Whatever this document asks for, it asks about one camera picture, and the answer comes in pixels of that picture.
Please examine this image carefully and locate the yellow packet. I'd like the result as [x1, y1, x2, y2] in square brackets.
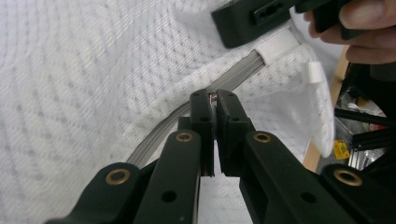
[332, 139, 351, 161]

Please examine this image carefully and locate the black metal bar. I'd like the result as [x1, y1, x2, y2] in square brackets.
[351, 127, 396, 152]
[334, 107, 396, 128]

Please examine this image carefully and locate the white mesh laundry bag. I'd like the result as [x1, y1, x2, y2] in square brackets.
[0, 0, 335, 224]

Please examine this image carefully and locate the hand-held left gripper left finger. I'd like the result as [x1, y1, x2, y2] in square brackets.
[177, 89, 216, 177]

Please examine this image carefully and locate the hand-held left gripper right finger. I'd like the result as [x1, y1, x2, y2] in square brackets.
[216, 89, 256, 177]

